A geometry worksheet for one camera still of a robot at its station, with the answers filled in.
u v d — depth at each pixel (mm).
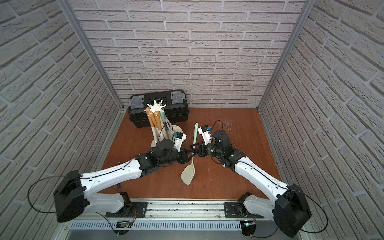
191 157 710
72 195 400
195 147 737
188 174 763
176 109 986
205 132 684
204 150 664
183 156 655
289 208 392
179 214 727
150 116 646
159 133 763
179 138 679
